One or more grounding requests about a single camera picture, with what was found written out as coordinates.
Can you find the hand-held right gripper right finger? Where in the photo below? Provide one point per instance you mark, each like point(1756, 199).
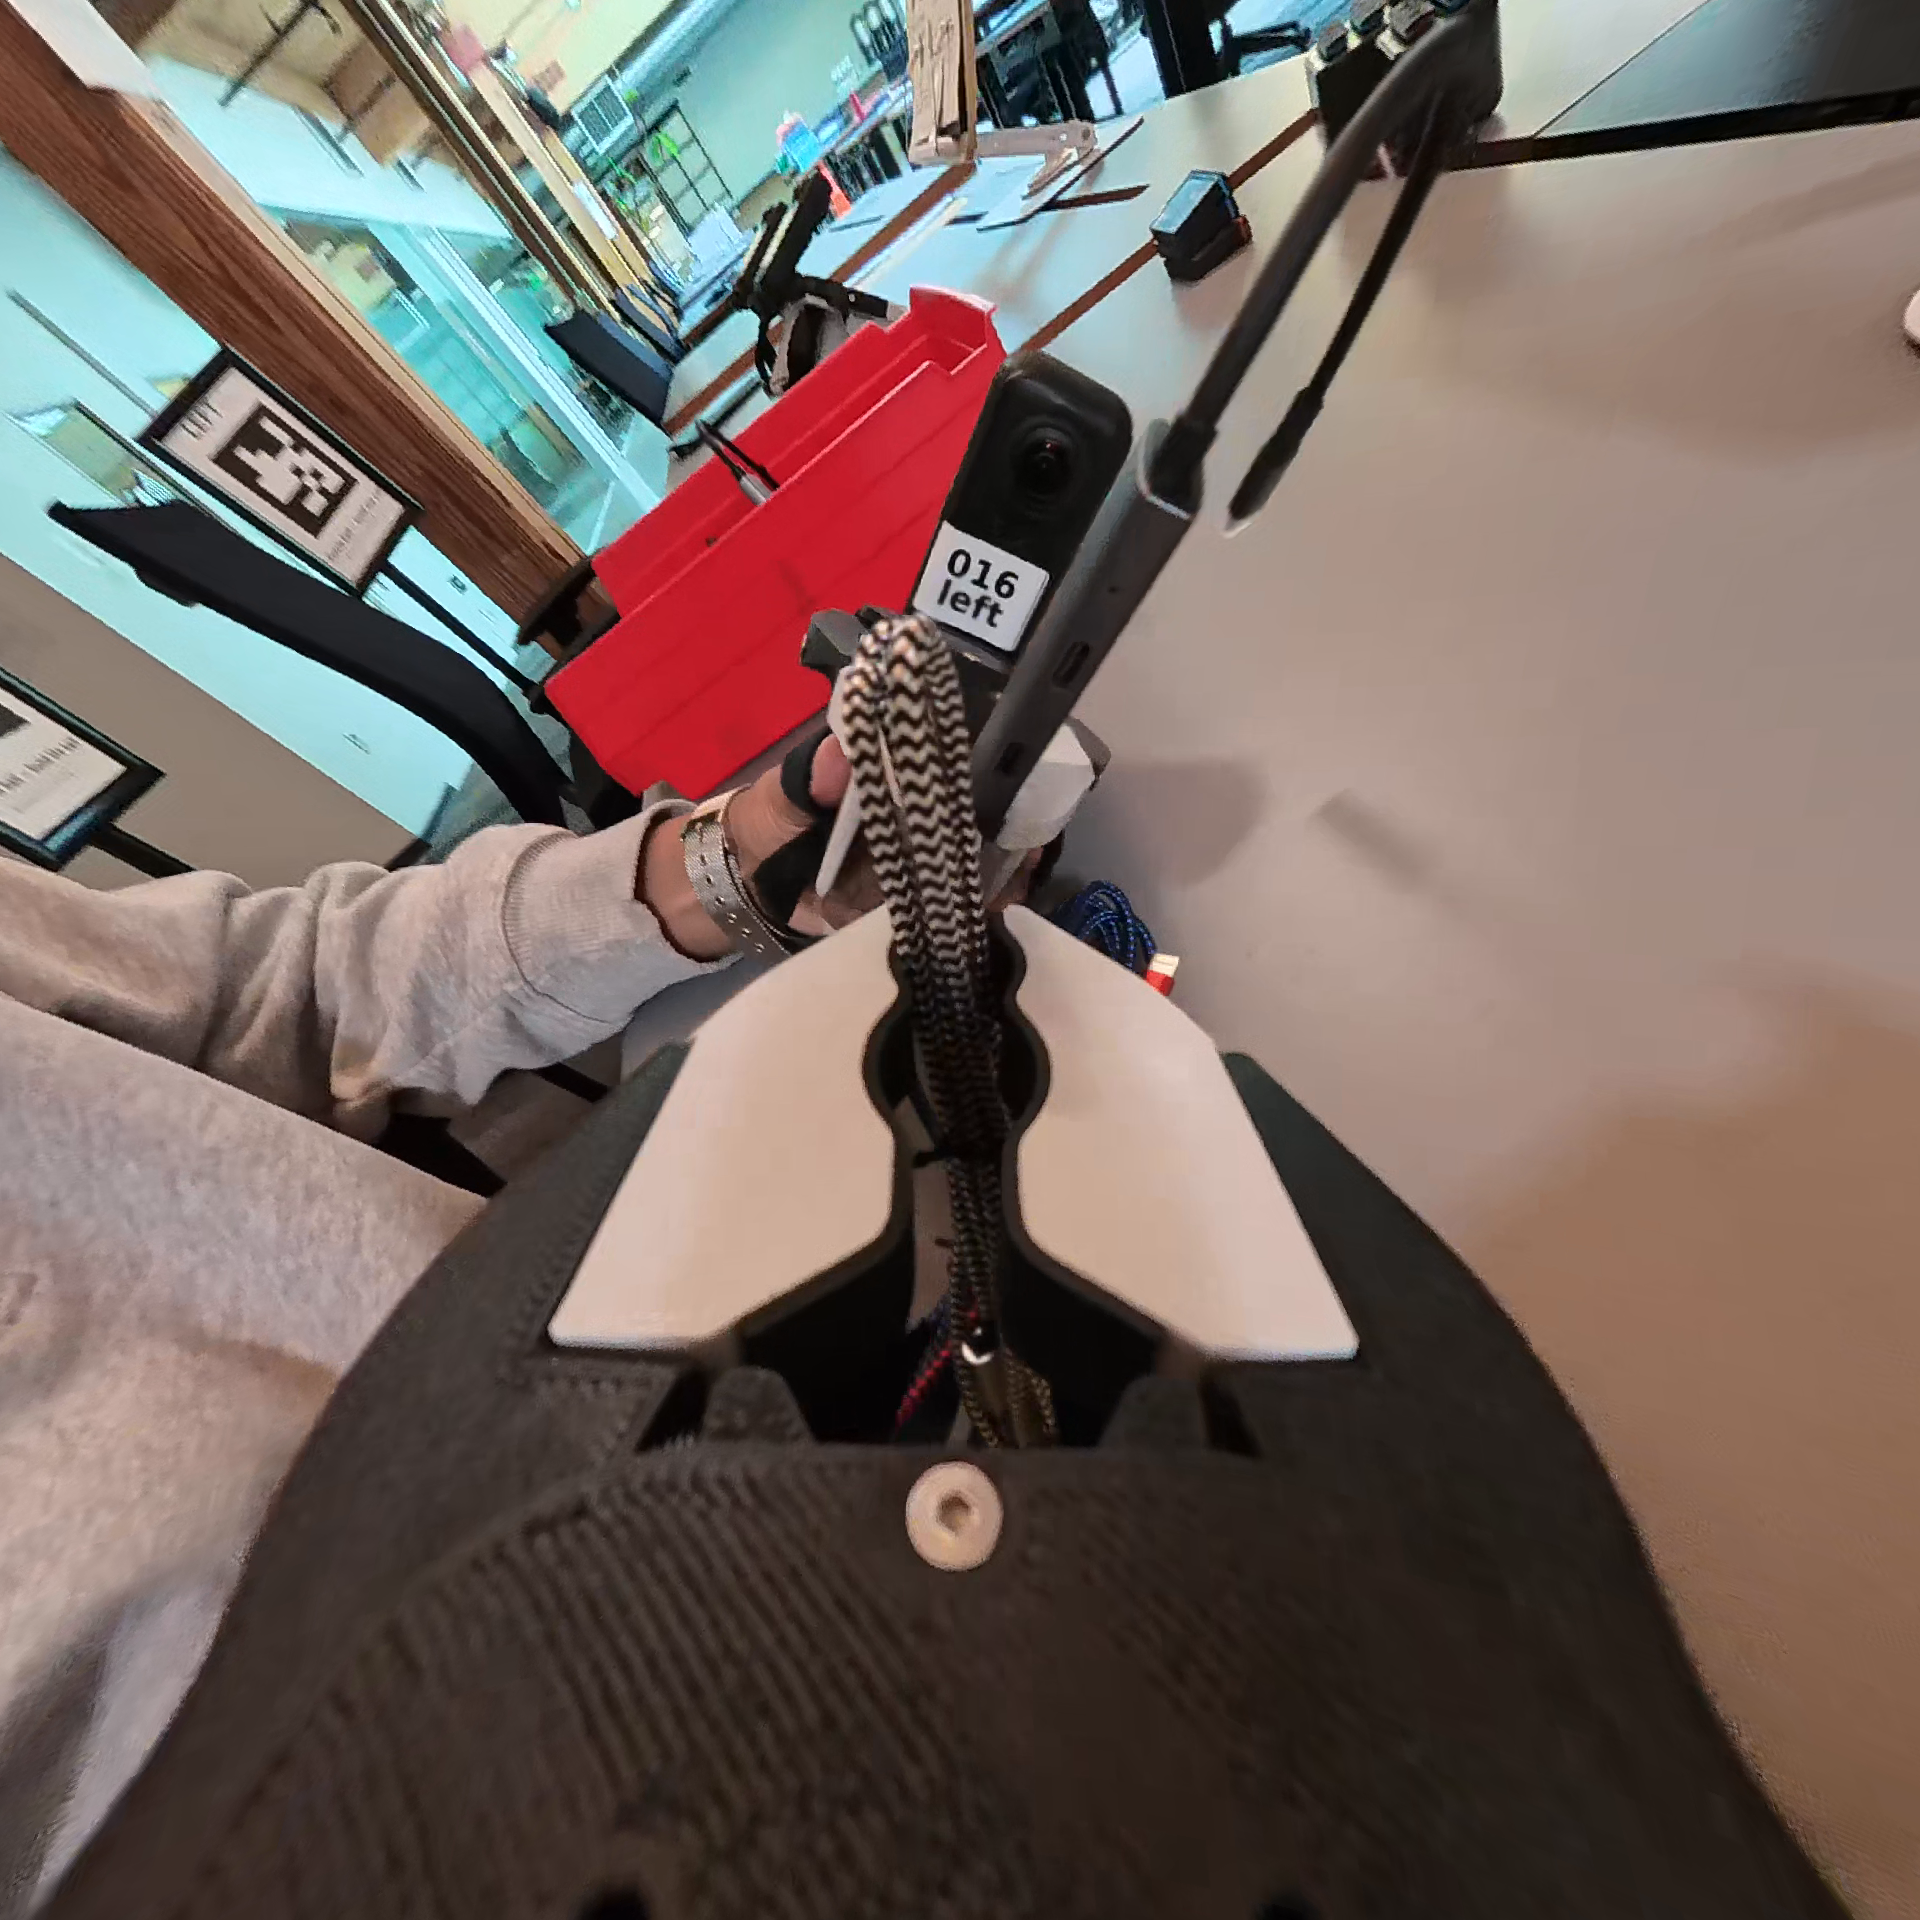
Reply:
point(1171, 1200)

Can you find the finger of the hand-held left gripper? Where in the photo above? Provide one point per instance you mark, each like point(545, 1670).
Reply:
point(1054, 789)

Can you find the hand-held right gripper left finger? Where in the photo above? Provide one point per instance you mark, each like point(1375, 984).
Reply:
point(721, 1185)

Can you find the red plastic bin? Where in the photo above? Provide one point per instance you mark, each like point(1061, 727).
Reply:
point(721, 630)

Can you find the person's left forearm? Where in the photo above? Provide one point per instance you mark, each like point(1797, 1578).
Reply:
point(374, 961)

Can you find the grey desk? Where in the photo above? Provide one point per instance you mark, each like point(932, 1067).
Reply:
point(1575, 674)

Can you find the person's left hand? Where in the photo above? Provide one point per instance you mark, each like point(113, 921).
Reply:
point(781, 794)

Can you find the small black box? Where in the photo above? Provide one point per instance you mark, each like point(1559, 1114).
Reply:
point(1200, 225)

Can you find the silver wristwatch band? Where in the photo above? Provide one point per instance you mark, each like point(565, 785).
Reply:
point(717, 884)

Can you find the black equipment box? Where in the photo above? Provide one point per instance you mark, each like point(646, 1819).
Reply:
point(1359, 98)

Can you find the person's grey sweater torso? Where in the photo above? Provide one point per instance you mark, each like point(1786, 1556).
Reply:
point(150, 1425)

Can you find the black office chair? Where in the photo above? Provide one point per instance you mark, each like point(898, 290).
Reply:
point(390, 660)

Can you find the framed black white marker sign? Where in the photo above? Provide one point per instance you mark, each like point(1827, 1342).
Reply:
point(285, 469)

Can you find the black framed paper sign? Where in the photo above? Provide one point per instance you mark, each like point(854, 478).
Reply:
point(61, 764)

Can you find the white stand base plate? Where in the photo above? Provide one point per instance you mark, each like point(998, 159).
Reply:
point(1035, 150)

